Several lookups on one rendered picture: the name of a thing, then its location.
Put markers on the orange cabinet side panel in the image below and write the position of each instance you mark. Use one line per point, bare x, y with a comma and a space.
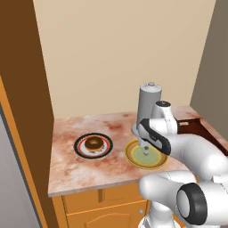
20, 148

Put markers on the black rimmed white plate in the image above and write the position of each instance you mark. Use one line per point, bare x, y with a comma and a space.
80, 150

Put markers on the tall brown cabinet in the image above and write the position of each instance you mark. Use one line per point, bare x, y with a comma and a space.
23, 74

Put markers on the orange cupboard door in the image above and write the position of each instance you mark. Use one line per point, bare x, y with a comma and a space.
104, 218

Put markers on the orange drawer front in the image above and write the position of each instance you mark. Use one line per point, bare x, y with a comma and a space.
83, 200

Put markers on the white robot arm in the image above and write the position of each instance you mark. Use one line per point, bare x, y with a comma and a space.
190, 154

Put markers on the small silver cupboard knob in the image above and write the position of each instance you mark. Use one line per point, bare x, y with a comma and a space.
141, 211

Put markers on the chocolate glazed doughnut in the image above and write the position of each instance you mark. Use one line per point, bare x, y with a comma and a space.
90, 147

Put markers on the yellow rimmed green plate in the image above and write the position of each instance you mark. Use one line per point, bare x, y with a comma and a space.
135, 160

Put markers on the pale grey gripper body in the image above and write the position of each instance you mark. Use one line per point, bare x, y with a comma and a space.
138, 134

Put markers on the dark brown tray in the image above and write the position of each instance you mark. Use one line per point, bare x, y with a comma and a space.
193, 126

